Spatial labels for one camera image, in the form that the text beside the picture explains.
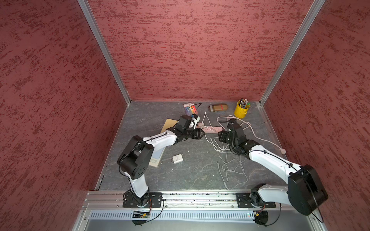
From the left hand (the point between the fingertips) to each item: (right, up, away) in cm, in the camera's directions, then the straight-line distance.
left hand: (201, 135), depth 89 cm
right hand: (+10, 0, -1) cm, 10 cm away
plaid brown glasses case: (+12, +19, +25) cm, 33 cm away
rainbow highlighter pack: (-7, +18, +25) cm, 31 cm away
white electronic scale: (-28, -13, -2) cm, 31 cm away
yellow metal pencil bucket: (+30, +15, +17) cm, 38 cm away
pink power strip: (+8, +3, +10) cm, 13 cm away
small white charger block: (-15, -14, -1) cm, 21 cm away
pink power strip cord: (+56, -11, +7) cm, 58 cm away
